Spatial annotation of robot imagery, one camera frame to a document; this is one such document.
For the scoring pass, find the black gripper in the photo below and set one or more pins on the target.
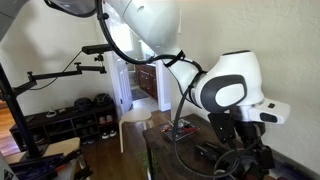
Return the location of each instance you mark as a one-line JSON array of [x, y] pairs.
[[250, 133]]

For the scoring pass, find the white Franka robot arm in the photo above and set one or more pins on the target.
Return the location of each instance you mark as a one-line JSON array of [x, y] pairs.
[[150, 20]]

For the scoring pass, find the small white object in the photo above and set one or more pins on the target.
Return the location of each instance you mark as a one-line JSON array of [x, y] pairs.
[[51, 114]]

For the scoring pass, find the black bike headlight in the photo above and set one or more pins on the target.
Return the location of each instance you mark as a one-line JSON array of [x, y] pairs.
[[210, 151]]

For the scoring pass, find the bunch of silver keys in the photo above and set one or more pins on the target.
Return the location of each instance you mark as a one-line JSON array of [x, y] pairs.
[[185, 126]]

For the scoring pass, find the square blue white tray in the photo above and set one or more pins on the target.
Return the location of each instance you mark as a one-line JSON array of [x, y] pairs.
[[170, 135]]

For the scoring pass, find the green fern plant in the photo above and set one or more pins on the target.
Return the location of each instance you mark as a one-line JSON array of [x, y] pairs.
[[146, 161]]

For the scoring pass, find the round cream stool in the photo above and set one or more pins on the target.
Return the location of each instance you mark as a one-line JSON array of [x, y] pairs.
[[135, 115]]

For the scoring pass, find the brown wooden cabinet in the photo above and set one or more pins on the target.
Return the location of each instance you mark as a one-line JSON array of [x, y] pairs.
[[148, 80]]

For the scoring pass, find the grey floor mat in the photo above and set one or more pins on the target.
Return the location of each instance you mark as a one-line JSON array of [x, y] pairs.
[[138, 94]]

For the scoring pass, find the white panel door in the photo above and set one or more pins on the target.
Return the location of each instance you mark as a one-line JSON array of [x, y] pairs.
[[123, 83]]

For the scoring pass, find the black bike helmet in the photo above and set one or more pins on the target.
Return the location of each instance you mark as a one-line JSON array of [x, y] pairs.
[[103, 99], [83, 104]]

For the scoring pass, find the dark wooden shoe rack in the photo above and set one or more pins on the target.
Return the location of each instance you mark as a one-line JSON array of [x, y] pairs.
[[66, 117]]

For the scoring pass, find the light wooden stand top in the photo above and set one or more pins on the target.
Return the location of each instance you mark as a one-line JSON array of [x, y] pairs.
[[60, 146]]

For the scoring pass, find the black clamp tool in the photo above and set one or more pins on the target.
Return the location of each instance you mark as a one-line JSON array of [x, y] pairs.
[[50, 166]]

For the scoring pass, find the black stand pole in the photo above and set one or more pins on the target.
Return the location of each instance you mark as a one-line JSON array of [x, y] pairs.
[[16, 116]]

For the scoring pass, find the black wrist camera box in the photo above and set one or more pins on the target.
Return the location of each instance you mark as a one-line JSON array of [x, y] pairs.
[[221, 126]]

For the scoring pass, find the white door frame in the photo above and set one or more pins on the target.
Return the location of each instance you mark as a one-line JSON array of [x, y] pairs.
[[163, 90]]

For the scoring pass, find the black stereo camera bar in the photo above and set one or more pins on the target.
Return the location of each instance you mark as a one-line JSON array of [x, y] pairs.
[[96, 49]]

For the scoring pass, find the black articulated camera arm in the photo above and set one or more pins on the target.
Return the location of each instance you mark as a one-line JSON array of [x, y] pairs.
[[60, 72]]

